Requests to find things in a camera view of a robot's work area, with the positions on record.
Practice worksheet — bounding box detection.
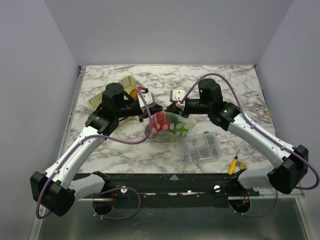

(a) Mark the yellow handled screwdriver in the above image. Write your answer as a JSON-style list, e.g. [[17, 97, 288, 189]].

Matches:
[[228, 148, 241, 175]]

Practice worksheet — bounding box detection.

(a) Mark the clear zip top bag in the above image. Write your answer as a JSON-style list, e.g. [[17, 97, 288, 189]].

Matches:
[[148, 111, 196, 142]]

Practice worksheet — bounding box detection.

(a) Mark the clear plastic screw box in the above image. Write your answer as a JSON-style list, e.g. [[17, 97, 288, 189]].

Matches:
[[177, 131, 222, 165]]

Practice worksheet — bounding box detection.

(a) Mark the red toy bell pepper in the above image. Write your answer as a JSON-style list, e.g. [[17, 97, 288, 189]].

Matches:
[[151, 111, 172, 134]]

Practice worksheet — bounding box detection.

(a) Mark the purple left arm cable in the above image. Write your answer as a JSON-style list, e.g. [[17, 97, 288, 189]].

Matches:
[[36, 87, 154, 221]]

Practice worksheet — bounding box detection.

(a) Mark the pale green perforated basket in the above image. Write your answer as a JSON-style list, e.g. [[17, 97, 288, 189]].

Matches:
[[87, 75, 143, 127]]

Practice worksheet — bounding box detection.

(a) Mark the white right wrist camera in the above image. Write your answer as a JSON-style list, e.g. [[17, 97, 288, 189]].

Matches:
[[169, 89, 186, 110]]

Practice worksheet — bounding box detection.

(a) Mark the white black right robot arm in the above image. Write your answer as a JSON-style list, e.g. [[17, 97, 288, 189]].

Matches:
[[166, 78, 309, 196]]

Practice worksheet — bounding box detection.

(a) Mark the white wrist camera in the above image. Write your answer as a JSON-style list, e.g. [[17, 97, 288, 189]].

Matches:
[[169, 89, 186, 110], [137, 86, 156, 112]]

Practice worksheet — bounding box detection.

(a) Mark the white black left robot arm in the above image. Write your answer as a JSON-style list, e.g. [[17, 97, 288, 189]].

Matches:
[[30, 83, 162, 219]]

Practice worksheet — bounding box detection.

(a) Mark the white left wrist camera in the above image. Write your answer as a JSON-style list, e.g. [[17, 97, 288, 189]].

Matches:
[[137, 86, 156, 112]]

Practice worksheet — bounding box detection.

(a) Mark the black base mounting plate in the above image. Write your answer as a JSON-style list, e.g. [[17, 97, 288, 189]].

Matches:
[[89, 173, 259, 209]]

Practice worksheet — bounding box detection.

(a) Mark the green bell pepper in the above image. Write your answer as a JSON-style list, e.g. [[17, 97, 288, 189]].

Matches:
[[166, 112, 188, 137]]

